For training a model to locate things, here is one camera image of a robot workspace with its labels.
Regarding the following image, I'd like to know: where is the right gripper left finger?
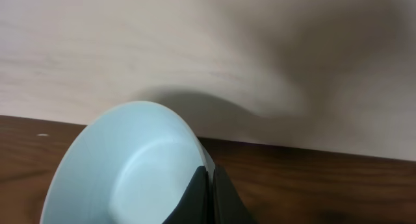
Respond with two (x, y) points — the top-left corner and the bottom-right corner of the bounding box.
(162, 166), (209, 224)

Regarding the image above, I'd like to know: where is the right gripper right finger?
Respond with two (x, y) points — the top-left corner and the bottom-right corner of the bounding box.
(213, 165), (257, 224)

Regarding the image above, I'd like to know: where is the blue bowl with rice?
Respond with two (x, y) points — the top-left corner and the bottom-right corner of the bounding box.
(40, 101), (215, 224)

